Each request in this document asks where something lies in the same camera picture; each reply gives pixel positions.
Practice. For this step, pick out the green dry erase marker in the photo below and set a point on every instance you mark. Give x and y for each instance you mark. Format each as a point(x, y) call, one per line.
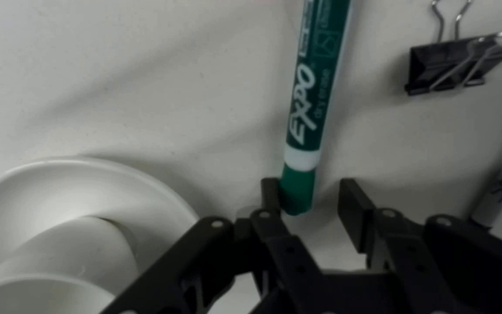
point(310, 109)

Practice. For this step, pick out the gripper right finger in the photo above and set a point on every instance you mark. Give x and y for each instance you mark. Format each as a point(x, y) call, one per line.
point(412, 257)

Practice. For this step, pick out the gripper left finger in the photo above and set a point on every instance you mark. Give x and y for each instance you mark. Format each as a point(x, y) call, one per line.
point(286, 250)

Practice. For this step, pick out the white cup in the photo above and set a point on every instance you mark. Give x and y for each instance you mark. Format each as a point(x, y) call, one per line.
point(59, 270)

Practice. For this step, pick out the black binder clip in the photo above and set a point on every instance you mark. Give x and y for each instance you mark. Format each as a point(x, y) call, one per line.
point(451, 65)

